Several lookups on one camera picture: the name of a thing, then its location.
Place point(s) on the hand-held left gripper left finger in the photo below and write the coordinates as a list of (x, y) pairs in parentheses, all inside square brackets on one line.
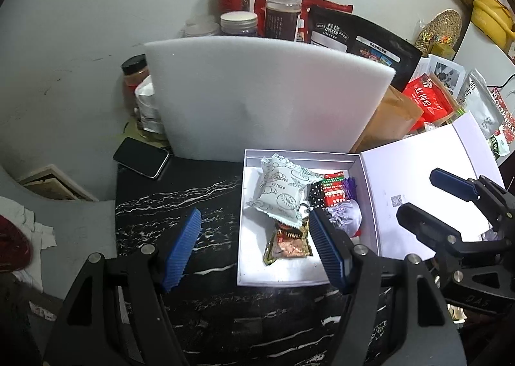
[(179, 253)]

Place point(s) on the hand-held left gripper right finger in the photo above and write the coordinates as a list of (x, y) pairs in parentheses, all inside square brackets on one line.
[(326, 251)]

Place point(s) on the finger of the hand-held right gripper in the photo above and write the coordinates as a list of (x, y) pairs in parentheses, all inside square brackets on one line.
[(452, 185), (418, 221)]

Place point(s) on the gold snack packet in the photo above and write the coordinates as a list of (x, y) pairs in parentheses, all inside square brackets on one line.
[(287, 245)]

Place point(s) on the white gift box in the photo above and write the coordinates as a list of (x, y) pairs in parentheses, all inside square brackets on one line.
[(406, 181)]

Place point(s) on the red snack packet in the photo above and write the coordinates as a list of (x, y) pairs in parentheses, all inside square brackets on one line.
[(334, 191)]

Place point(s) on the white printed snack packet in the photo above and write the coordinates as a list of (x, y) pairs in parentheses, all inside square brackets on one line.
[(273, 203), (295, 175)]

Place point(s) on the red and white gift bag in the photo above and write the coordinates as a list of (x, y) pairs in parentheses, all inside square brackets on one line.
[(505, 120)]

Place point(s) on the silver zip pouch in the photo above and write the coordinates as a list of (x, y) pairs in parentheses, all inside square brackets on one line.
[(481, 104)]

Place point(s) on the red goji berry bag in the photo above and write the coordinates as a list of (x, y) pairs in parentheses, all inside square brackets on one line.
[(428, 102)]

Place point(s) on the brown paper bag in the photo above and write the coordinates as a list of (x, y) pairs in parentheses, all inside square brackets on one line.
[(392, 120)]

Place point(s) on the black smartphone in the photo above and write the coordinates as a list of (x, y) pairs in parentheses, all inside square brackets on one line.
[(141, 157)]

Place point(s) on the printed paper leaflet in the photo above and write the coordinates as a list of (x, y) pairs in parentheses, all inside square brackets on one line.
[(446, 72)]

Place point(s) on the torn white paper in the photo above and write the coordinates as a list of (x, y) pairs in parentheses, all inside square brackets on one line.
[(42, 235)]

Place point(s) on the white cabinet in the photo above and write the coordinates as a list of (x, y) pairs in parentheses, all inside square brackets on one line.
[(483, 46)]

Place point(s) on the white plastic bag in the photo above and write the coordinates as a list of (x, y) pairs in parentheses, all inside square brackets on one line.
[(149, 108)]

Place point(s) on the round woven mat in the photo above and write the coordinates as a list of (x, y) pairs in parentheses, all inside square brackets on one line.
[(440, 28)]

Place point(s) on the dark red cloth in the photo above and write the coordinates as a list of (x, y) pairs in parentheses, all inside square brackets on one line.
[(14, 243)]

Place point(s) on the white foam board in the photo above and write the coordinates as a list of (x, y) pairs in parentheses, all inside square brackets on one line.
[(265, 96)]

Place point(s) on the black oat bag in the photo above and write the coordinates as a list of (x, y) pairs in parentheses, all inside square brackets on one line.
[(362, 42)]

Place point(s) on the yellow pot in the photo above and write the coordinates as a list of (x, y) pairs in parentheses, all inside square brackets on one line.
[(491, 14)]

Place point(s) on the brown jar with black lid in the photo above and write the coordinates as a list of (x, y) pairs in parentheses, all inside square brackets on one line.
[(133, 80)]

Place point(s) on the red foil bag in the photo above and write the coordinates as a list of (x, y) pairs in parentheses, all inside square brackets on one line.
[(326, 4)]

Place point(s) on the clear jar with clear lid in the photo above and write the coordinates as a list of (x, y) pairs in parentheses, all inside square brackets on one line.
[(201, 27)]

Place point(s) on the jar with white lid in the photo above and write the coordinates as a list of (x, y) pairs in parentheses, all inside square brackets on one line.
[(238, 24)]

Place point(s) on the dark red clear jar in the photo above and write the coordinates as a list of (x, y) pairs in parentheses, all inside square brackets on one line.
[(281, 16)]

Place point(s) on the wooden frame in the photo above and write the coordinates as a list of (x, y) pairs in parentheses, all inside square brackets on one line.
[(52, 185)]

